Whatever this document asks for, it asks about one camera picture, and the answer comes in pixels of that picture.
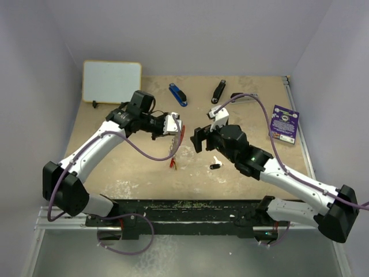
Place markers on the key with black tag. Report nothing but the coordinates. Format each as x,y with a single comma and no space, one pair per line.
216,165

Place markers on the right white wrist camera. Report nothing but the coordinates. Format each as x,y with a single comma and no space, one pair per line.
219,116

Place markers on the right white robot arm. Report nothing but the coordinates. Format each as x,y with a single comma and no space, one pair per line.
331,210

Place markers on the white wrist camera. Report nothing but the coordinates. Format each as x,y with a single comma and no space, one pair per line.
219,116
172,124

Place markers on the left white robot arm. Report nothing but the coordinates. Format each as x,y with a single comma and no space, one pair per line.
63,182

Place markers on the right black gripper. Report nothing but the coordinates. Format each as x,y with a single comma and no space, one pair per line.
202,134

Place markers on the blue stapler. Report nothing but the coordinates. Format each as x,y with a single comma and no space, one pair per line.
178,94

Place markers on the small whiteboard yellow frame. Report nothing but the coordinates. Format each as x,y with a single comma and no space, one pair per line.
110,82

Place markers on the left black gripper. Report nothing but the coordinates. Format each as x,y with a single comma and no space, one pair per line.
160,134

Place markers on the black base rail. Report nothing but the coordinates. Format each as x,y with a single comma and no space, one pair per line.
240,218

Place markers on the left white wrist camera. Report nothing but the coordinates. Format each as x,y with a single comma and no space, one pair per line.
172,124

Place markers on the purple card package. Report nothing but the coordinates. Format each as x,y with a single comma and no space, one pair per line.
284,124

